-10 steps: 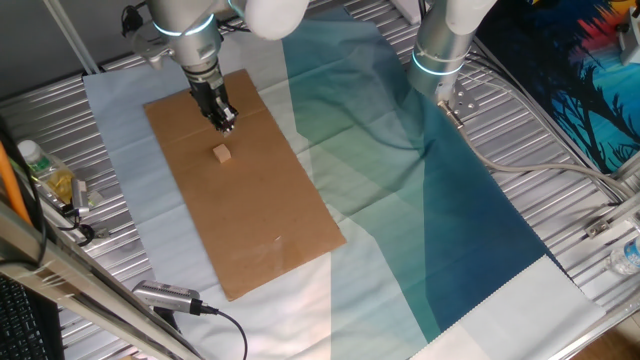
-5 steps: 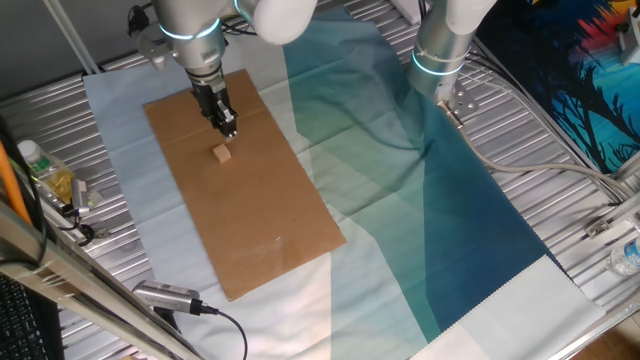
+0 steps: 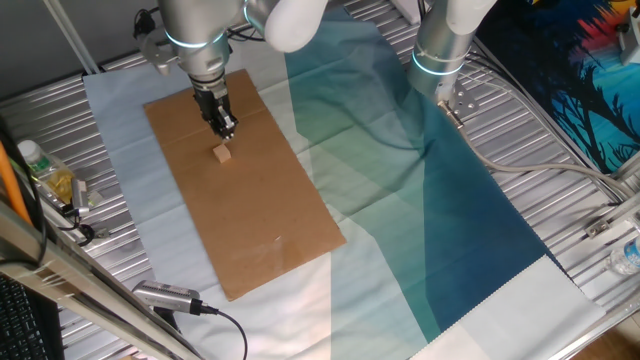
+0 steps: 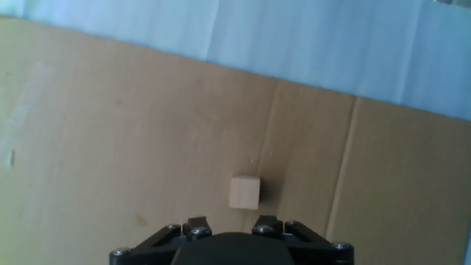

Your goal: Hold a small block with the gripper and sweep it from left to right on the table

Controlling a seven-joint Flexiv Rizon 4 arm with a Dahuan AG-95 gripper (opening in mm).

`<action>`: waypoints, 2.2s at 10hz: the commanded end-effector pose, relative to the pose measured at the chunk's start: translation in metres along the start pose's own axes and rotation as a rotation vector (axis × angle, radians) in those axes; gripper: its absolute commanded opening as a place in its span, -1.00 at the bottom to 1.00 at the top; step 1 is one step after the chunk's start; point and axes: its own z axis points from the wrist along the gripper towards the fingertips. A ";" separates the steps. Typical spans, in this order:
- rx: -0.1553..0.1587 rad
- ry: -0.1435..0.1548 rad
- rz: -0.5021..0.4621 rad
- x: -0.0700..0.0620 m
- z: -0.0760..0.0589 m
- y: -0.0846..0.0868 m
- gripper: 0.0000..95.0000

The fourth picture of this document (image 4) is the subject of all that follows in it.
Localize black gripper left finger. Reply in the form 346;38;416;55
109;216;213;265

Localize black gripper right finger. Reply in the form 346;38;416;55
252;215;355;265

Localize small wooden block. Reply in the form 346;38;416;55
228;175;261;211

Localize brown cardboard sheet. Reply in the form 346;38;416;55
0;15;471;265

